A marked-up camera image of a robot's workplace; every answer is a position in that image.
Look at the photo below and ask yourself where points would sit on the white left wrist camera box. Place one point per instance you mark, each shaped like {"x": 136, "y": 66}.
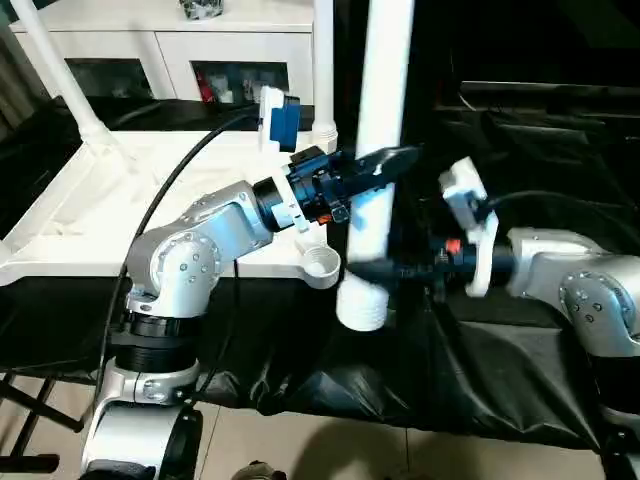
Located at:
{"x": 280, "y": 125}

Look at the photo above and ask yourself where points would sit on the white plastic table leg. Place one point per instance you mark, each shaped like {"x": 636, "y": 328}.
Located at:
{"x": 325, "y": 60}
{"x": 385, "y": 70}
{"x": 60, "y": 70}

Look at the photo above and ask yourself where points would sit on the white cabinet with glass doors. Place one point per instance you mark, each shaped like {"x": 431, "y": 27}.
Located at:
{"x": 130, "y": 45}

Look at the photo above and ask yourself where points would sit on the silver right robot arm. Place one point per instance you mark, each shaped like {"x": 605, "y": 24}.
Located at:
{"x": 570, "y": 280}

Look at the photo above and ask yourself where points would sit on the black tv cabinet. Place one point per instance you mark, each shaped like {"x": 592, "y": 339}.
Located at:
{"x": 530, "y": 45}

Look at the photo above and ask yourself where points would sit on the silver left leg black foot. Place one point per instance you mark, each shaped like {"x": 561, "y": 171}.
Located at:
{"x": 260, "y": 472}

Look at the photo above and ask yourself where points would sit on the toy figures behind cabinet glass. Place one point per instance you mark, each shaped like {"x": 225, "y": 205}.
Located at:
{"x": 240, "y": 85}

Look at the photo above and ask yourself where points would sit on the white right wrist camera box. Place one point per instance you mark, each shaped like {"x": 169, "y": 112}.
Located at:
{"x": 465, "y": 190}

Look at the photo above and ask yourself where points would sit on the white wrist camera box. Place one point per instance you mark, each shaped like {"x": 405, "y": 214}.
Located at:
{"x": 280, "y": 125}
{"x": 465, "y": 190}

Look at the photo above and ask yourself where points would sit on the white plastic table top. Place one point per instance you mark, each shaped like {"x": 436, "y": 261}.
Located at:
{"x": 100, "y": 210}

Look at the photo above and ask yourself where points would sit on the grey plush toy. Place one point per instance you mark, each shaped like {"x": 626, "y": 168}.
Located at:
{"x": 201, "y": 8}

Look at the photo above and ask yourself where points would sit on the black work mat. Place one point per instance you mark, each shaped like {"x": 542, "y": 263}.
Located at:
{"x": 500, "y": 370}

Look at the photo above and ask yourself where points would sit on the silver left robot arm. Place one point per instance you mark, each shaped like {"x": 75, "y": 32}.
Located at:
{"x": 190, "y": 260}

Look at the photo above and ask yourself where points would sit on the black metal stand frame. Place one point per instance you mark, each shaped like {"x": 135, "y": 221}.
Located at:
{"x": 35, "y": 410}

